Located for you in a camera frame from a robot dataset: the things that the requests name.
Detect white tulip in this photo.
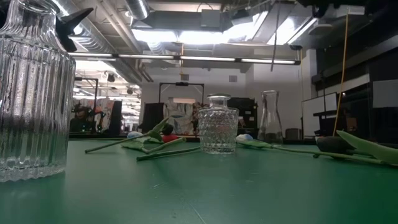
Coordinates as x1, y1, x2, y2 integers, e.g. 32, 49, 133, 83
120, 130, 187, 155
235, 133, 388, 166

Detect red tulip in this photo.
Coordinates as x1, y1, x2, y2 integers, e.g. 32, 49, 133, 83
136, 145, 202, 162
84, 116, 180, 154

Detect ribbed clear glass vase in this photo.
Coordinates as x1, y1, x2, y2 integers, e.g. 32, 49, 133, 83
0, 0, 77, 183

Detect diamond pattern glass vase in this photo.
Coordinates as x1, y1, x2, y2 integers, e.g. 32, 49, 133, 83
197, 93, 240, 156

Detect slim smooth glass vase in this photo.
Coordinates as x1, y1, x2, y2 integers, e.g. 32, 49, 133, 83
257, 90, 284, 146

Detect background robot workstation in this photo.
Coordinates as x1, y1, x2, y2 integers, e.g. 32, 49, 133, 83
68, 77, 124, 135

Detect black standing panel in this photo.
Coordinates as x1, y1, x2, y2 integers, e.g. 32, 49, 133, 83
141, 102, 165, 134

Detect ceiling light strip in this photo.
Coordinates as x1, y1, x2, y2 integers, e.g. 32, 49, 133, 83
68, 52, 301, 65

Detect black cabinet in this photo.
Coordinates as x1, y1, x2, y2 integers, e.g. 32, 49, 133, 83
226, 96, 259, 138

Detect green table mat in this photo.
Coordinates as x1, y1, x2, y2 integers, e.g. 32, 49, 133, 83
0, 138, 398, 224

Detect whiteboard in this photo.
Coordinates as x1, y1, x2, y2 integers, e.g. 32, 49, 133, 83
301, 92, 338, 138

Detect small silver air duct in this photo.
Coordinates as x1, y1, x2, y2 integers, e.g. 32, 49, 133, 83
124, 0, 150, 20

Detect black gantry frame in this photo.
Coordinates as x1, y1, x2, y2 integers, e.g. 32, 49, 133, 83
158, 82, 205, 105

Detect yellow cable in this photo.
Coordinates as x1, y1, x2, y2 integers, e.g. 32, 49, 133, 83
331, 12, 349, 137

